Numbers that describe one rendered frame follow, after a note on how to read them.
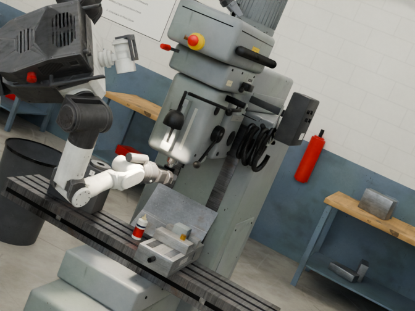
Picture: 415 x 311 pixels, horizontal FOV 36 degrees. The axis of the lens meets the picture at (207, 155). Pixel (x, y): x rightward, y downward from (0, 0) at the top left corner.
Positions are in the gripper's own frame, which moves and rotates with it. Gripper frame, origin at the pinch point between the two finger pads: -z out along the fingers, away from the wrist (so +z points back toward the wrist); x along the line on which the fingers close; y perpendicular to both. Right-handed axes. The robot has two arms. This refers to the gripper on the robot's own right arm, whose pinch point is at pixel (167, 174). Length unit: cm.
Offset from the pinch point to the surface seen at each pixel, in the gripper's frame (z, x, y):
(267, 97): -54, 3, -42
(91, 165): 8.7, 31.3, 11.3
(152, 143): 10.5, 4.5, -10.4
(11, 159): -71, 173, 67
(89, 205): 8.2, 24.4, 26.6
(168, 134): 12.6, -2.9, -17.0
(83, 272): 25.5, -0.5, 42.7
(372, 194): -369, 43, 16
